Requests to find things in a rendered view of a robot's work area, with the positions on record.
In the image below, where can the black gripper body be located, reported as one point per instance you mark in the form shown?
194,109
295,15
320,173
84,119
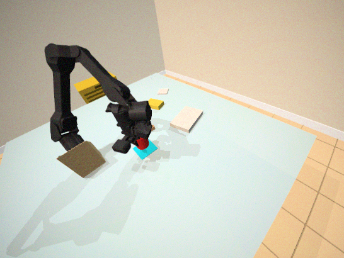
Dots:
123,146

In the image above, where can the red cup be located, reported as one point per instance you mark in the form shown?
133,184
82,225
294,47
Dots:
143,143

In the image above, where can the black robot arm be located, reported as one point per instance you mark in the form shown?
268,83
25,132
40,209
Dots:
61,59

